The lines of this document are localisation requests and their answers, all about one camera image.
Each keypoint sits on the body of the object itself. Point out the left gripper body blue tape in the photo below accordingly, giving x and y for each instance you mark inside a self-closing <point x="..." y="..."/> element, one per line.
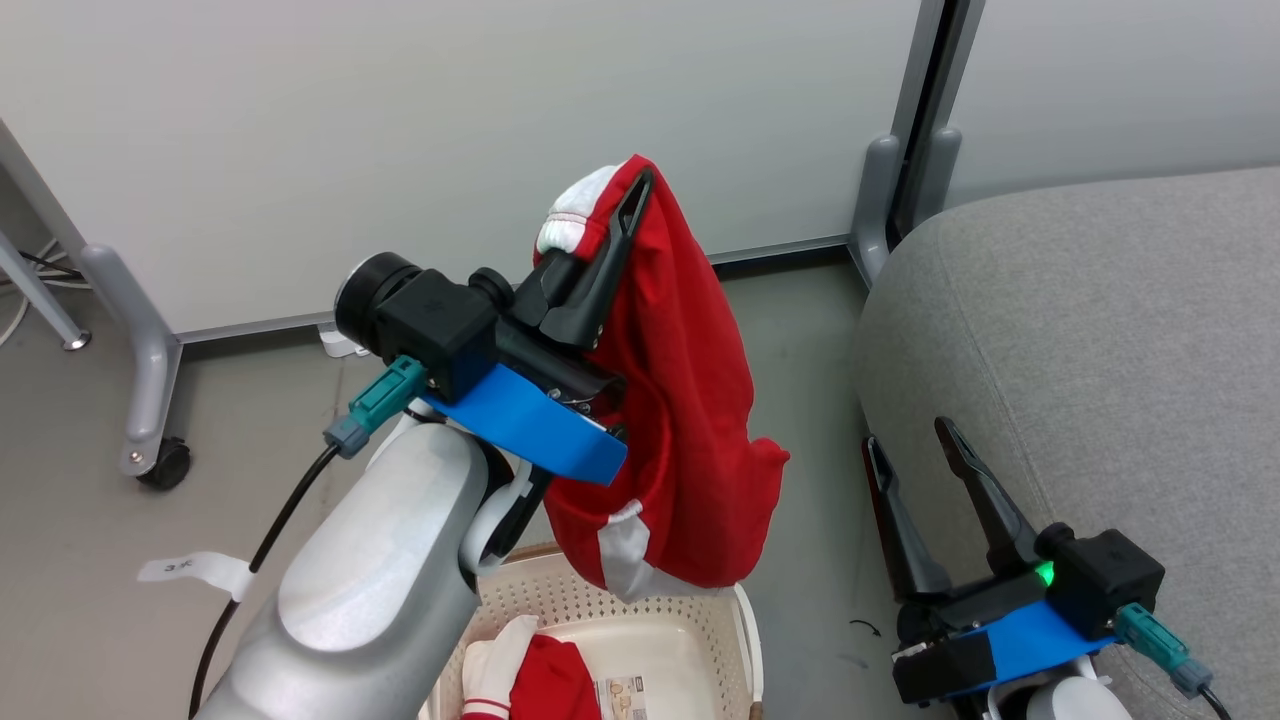
<point x="540" y="420"/>

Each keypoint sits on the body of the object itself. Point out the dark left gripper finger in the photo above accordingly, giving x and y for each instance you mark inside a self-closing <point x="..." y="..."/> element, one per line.
<point x="548" y="288"/>
<point x="595" y="300"/>

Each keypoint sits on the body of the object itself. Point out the cream perforated laundry basket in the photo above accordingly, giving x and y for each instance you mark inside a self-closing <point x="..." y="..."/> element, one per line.
<point x="680" y="640"/>

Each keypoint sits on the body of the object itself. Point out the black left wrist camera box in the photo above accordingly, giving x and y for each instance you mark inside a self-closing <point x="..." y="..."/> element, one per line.
<point x="440" y="325"/>

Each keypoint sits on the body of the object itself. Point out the grey metal table leg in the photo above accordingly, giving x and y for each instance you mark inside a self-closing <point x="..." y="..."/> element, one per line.
<point x="40" y="295"/>

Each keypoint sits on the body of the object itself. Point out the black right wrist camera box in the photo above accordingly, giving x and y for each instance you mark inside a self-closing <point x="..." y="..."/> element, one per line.
<point x="1105" y="580"/>

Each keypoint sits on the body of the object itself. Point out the wide white partition panel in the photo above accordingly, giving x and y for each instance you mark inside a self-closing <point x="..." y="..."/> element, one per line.
<point x="450" y="130"/>

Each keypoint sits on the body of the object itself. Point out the short grey partition foot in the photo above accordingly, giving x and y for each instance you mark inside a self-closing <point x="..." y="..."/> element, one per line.
<point x="940" y="175"/>
<point x="875" y="200"/>

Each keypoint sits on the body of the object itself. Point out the long grey partition foot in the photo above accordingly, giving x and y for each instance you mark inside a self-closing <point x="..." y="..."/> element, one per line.
<point x="145" y="340"/>

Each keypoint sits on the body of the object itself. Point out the right gripper body blue tape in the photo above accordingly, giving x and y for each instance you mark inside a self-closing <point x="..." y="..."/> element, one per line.
<point x="1030" y="640"/>

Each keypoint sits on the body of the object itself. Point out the printed basket label sticker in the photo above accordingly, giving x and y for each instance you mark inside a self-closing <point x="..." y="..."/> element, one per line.
<point x="622" y="698"/>

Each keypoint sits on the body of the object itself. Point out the teal camera connector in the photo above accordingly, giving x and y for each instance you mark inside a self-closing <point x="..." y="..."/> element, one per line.
<point x="1160" y="645"/>
<point x="380" y="400"/>

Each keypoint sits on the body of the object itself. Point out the small black floor scrap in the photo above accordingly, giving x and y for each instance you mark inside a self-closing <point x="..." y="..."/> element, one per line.
<point x="868" y="626"/>

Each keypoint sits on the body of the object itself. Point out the red and white garment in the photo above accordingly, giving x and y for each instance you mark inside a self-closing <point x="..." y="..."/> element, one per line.
<point x="690" y="400"/>

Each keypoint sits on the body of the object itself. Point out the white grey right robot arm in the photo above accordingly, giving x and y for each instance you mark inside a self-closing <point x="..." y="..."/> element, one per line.
<point x="1060" y="702"/>

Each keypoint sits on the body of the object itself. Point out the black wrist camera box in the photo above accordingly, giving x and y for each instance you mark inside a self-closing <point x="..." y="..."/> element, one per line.
<point x="1105" y="580"/>
<point x="440" y="325"/>

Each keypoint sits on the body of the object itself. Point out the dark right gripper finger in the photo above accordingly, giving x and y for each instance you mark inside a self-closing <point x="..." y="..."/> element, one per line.
<point x="995" y="515"/>
<point x="910" y="545"/>

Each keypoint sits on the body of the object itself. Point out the narrow white partition panel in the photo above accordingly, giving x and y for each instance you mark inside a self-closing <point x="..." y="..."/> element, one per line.
<point x="1120" y="90"/>

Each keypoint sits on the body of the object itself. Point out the black caster wheel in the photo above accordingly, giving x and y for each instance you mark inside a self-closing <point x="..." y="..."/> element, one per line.
<point x="168" y="465"/>

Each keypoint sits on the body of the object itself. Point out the grey fabric sofa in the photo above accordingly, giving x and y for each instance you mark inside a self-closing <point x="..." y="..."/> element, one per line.
<point x="1100" y="330"/>

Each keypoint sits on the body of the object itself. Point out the teal left camera connector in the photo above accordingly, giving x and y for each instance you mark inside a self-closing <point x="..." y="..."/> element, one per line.
<point x="380" y="400"/>

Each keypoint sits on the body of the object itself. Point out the teal right camera connector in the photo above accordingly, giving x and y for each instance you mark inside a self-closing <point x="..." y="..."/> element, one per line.
<point x="1160" y="645"/>

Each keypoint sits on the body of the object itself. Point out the red garment white striped sleeve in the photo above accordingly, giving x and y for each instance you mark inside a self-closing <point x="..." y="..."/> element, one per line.
<point x="545" y="680"/>

